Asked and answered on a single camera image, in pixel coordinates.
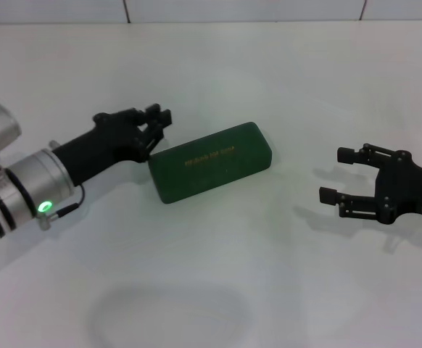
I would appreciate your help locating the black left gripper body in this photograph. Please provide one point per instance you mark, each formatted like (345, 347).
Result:
(102, 145)

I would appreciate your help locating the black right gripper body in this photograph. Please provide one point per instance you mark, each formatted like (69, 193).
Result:
(410, 192)

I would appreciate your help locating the green glasses case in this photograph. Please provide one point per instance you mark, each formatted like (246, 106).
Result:
(211, 163)

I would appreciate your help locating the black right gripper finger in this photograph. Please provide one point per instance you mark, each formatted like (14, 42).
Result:
(352, 206)
(363, 156)

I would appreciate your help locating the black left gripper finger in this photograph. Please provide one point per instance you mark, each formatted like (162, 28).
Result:
(158, 128)
(149, 114)

